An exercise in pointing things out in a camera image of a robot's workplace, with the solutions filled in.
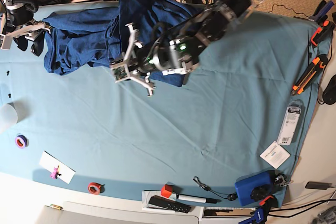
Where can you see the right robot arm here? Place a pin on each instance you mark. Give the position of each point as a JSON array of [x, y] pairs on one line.
[[3, 19]]

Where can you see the black white marker pen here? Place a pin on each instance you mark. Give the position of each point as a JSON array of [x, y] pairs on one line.
[[196, 199]]

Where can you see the red tape roll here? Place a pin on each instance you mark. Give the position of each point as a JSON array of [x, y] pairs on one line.
[[95, 188]]

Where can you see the blue black spring clamp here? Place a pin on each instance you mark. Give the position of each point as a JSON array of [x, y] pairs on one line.
[[321, 10]]

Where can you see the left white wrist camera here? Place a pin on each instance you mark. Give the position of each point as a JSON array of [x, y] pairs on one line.
[[120, 71]]

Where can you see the blister pack of batteries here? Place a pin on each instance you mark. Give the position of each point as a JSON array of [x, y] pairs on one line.
[[290, 122]]

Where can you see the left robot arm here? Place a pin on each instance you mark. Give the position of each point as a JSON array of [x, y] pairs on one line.
[[176, 51]]

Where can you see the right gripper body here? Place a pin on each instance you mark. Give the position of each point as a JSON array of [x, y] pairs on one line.
[[20, 21]]

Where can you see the small black phone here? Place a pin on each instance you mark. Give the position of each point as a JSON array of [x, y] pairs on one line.
[[317, 185]]

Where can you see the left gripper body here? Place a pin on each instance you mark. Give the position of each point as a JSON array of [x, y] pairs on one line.
[[138, 56]]

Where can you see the white paper packet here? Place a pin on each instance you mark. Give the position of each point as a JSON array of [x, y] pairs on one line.
[[275, 155]]

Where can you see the purple tape roll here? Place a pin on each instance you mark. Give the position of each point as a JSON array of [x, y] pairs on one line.
[[21, 141]]

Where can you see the orange black utility knife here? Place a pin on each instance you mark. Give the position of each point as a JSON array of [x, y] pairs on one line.
[[315, 67]]

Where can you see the black computer mouse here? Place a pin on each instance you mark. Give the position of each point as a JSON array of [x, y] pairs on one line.
[[329, 93]]

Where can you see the light blue table cloth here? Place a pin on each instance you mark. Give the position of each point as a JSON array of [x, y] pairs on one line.
[[215, 127]]

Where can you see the orange black clamp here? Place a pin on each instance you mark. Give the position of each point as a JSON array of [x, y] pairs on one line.
[[322, 33]]

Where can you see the pink binder clip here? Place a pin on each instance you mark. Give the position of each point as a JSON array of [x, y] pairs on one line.
[[55, 173]]

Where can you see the white notepad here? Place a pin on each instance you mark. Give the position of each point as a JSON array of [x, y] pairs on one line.
[[197, 208]]

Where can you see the blue orange bar clamp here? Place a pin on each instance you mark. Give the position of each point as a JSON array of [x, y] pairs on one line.
[[260, 215]]

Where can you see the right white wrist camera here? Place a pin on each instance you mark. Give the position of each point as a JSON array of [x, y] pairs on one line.
[[6, 41]]

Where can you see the dark blue t-shirt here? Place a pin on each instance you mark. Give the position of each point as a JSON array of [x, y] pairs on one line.
[[98, 36]]

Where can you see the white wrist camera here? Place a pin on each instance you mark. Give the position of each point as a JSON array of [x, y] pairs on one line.
[[6, 41], [120, 71]]

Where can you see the red cube block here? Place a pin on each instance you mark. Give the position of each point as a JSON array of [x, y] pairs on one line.
[[166, 191]]

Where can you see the black remote control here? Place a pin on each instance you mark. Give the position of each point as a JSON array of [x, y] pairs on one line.
[[169, 204]]

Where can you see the white paper card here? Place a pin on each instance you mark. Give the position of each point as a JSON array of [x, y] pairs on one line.
[[48, 162]]

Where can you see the blue plastic box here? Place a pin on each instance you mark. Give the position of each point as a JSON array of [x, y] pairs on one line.
[[255, 188]]

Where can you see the translucent plastic cup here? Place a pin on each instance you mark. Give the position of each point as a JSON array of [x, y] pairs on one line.
[[8, 117]]

